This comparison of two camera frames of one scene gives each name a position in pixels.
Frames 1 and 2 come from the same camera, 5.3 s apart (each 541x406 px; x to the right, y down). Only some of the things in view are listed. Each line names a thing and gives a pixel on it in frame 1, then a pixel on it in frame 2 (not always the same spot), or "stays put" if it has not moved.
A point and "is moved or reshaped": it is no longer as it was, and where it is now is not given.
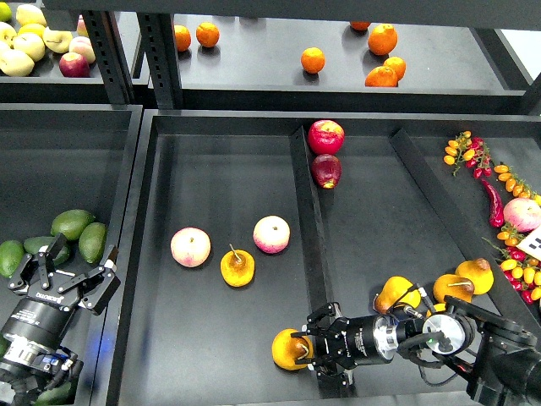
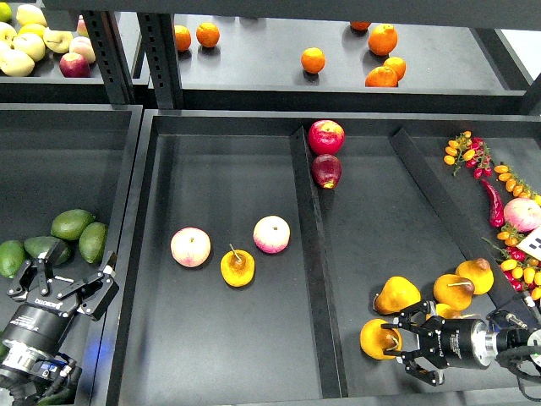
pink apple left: (190, 247) stays put
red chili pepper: (497, 217) stays put
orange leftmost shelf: (183, 37) stays put
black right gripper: (347, 343) → (461, 343)
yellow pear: (286, 349) is moved or reshaped
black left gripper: (40, 319) stays put
